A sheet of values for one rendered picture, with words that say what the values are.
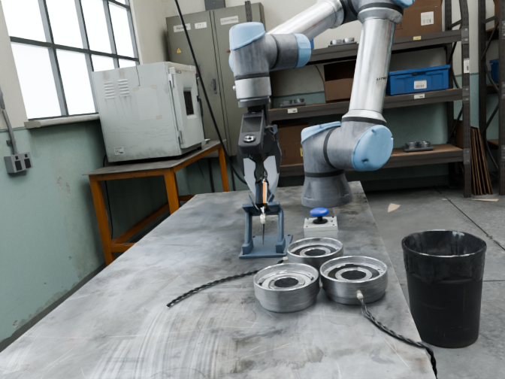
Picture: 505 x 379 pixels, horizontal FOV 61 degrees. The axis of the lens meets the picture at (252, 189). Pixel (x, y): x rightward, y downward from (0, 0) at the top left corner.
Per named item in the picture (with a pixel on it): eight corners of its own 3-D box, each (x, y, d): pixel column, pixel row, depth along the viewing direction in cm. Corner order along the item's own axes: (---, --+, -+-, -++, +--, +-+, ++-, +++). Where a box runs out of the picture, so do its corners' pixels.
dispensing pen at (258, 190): (254, 242, 89) (255, 168, 95) (258, 247, 92) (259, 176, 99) (264, 241, 88) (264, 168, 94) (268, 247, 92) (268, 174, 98)
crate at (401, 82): (439, 89, 421) (438, 66, 417) (449, 89, 385) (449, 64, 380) (384, 95, 431) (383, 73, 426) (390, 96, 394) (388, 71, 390)
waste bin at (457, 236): (499, 353, 174) (500, 254, 165) (412, 353, 180) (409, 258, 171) (471, 311, 207) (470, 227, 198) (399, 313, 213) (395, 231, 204)
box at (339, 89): (373, 98, 393) (371, 55, 386) (317, 104, 403) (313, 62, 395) (369, 97, 434) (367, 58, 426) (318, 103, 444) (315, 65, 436)
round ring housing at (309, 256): (343, 255, 85) (342, 235, 84) (346, 277, 75) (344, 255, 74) (291, 257, 87) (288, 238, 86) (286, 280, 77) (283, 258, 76)
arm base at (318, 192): (302, 197, 137) (300, 166, 135) (351, 193, 134) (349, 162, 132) (300, 209, 122) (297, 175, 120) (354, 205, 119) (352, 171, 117)
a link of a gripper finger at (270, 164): (286, 189, 99) (278, 150, 97) (283, 195, 93) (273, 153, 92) (273, 191, 100) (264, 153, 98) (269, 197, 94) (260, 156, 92)
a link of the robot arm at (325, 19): (337, -20, 128) (217, 47, 107) (367, -32, 120) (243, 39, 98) (349, 18, 133) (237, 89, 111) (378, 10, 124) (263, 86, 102)
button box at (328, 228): (339, 246, 90) (337, 223, 89) (305, 247, 91) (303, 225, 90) (337, 233, 98) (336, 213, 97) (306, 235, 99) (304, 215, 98)
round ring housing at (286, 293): (254, 317, 65) (251, 292, 64) (257, 287, 75) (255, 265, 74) (324, 312, 64) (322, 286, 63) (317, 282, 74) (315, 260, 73)
